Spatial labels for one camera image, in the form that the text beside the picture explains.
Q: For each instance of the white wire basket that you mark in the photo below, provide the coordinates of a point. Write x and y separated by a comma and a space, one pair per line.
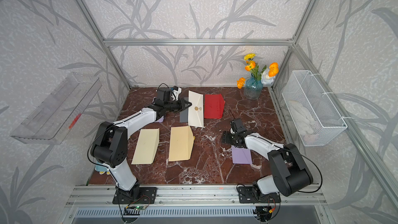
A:
303, 87

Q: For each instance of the left green circuit board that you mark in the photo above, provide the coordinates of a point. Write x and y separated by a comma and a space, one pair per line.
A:
137, 208

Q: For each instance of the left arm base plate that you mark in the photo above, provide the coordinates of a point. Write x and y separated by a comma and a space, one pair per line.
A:
141, 195

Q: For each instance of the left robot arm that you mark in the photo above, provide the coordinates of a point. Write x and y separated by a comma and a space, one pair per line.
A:
110, 145

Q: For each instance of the pale yellow envelope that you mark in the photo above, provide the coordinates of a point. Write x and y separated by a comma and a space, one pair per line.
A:
146, 147

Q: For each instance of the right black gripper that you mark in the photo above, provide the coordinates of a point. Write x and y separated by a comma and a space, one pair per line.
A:
225, 135

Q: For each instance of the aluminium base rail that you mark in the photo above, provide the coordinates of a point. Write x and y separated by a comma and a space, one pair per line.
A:
182, 195

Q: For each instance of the blue glass vase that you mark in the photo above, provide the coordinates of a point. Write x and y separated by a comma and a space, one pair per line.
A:
252, 88

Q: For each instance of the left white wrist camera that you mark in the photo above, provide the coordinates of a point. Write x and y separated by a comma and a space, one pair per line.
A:
176, 91

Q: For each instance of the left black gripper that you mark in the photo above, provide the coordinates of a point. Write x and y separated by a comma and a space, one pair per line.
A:
181, 106

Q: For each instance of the white cloth in basket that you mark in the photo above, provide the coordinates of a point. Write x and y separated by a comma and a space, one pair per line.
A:
305, 123

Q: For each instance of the grey envelope with gold seal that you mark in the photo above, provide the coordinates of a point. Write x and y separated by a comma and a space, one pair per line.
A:
183, 116

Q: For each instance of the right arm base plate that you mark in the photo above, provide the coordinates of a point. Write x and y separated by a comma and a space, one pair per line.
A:
247, 194

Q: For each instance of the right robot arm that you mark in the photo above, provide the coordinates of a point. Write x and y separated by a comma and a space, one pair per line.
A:
289, 171

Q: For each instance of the cream white envelope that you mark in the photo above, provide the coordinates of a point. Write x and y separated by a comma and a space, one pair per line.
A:
196, 110

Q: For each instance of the tan kraft envelope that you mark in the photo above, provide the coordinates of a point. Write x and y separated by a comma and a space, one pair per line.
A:
181, 143

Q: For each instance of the red envelope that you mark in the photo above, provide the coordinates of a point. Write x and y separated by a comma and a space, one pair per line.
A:
213, 106

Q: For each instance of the clear acrylic wall shelf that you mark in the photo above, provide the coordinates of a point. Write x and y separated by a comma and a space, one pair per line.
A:
51, 122

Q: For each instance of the lilac envelope with gold seal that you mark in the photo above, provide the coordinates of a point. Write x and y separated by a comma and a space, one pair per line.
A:
160, 120

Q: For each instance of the orange and yellow flowers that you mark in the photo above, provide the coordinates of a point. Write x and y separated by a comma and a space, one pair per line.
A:
266, 74

